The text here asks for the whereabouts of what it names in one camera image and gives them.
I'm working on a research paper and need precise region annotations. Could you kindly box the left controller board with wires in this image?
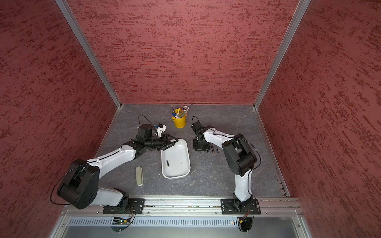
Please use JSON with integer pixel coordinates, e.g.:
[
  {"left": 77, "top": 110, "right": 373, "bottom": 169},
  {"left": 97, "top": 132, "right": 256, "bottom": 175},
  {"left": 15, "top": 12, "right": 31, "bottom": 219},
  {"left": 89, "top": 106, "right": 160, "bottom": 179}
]
[{"left": 111, "top": 217, "right": 135, "bottom": 233}]

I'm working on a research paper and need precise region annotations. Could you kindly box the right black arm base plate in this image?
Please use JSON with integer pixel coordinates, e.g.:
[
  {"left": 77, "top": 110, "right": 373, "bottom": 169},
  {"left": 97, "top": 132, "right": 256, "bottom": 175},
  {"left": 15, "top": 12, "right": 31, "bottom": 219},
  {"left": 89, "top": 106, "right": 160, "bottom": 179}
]
[{"left": 220, "top": 198, "right": 261, "bottom": 215}]

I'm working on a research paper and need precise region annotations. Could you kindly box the aluminium corner post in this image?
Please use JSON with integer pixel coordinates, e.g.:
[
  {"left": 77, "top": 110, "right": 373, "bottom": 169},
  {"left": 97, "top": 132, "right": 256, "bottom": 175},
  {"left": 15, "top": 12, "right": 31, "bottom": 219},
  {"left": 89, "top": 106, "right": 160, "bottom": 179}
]
[
  {"left": 254, "top": 0, "right": 311, "bottom": 110},
  {"left": 55, "top": 0, "right": 123, "bottom": 110}
]

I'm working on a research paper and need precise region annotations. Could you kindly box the left aluminium corner post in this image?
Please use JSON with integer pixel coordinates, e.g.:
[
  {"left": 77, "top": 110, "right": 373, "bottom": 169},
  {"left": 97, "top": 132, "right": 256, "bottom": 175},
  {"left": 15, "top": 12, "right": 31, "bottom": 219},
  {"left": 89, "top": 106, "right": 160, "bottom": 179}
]
[{"left": 55, "top": 0, "right": 123, "bottom": 110}]

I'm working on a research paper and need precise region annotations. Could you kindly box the beige oblong case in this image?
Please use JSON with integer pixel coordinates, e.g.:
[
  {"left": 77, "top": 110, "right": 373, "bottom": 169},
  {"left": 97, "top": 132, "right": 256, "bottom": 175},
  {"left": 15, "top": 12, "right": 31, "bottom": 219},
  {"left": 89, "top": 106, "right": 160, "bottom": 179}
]
[{"left": 136, "top": 166, "right": 143, "bottom": 186}]

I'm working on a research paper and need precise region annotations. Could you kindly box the white oval storage tray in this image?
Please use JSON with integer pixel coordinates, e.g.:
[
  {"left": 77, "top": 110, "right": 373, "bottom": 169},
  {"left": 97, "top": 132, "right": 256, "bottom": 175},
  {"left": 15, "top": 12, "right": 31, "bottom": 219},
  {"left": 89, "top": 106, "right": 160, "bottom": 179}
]
[{"left": 161, "top": 139, "right": 191, "bottom": 180}]

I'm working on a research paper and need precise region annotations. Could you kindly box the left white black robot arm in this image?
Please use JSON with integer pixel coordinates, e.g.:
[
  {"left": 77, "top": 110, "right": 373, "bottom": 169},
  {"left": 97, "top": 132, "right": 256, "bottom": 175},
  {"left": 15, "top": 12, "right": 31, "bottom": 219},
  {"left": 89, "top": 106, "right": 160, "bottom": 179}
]
[{"left": 57, "top": 134, "right": 179, "bottom": 214}]

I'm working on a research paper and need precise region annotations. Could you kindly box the right controller board with wires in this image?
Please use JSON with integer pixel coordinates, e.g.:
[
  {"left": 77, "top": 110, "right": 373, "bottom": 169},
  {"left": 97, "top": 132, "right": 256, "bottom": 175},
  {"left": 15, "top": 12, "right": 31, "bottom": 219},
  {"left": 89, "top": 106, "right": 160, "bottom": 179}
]
[{"left": 238, "top": 217, "right": 253, "bottom": 232}]

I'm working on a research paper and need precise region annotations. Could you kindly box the yellow pencil cup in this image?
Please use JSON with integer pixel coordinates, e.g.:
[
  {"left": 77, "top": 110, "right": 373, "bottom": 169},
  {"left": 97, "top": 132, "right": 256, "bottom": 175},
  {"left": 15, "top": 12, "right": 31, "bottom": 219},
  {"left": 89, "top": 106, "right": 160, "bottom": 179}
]
[{"left": 172, "top": 115, "right": 187, "bottom": 129}]

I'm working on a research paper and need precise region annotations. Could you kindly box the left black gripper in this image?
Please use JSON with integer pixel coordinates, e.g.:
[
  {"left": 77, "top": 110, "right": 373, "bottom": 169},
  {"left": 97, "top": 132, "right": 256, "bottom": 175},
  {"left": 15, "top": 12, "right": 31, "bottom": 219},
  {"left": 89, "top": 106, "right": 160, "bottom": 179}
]
[{"left": 145, "top": 133, "right": 179, "bottom": 151}]

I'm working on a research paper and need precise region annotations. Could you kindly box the right aluminium corner post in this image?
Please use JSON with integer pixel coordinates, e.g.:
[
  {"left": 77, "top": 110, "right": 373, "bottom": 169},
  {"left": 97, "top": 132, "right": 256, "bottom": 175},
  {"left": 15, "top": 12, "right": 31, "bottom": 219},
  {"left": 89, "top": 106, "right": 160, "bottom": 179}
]
[{"left": 254, "top": 0, "right": 311, "bottom": 110}]

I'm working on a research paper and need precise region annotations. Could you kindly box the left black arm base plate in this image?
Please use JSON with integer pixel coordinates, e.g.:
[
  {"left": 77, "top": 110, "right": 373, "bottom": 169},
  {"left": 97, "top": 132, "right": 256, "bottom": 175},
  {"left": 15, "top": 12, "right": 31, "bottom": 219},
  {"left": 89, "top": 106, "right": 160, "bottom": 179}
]
[{"left": 103, "top": 198, "right": 145, "bottom": 215}]

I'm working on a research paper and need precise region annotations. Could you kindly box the coloured pencils bundle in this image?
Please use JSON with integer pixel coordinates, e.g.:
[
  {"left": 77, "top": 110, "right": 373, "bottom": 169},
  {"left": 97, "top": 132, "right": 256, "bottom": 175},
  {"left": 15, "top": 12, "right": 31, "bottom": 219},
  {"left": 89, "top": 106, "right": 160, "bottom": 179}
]
[{"left": 172, "top": 105, "right": 189, "bottom": 119}]

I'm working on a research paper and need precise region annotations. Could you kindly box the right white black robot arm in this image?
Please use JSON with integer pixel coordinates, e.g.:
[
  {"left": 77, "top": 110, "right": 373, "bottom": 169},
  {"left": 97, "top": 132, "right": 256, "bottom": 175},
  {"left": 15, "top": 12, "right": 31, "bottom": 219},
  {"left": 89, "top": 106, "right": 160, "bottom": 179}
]
[{"left": 191, "top": 123, "right": 258, "bottom": 212}]

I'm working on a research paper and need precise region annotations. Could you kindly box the aluminium front rail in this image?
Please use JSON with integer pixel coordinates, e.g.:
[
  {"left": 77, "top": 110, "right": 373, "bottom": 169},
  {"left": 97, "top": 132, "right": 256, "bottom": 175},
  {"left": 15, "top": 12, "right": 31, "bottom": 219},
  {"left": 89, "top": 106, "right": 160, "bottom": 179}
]
[{"left": 61, "top": 196, "right": 304, "bottom": 217}]

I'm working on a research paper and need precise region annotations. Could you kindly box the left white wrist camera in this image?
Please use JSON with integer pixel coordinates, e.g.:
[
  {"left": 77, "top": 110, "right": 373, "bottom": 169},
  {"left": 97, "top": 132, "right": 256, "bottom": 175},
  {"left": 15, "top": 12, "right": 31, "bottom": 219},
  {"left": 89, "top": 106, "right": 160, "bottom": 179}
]
[{"left": 155, "top": 124, "right": 167, "bottom": 138}]

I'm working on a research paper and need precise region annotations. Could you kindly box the controller board with wires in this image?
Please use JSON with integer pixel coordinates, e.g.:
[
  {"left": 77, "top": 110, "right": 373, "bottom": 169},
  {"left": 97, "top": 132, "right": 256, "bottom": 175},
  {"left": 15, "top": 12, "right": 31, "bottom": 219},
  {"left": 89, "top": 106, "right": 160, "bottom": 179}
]
[
  {"left": 238, "top": 217, "right": 253, "bottom": 232},
  {"left": 111, "top": 217, "right": 135, "bottom": 233}
]

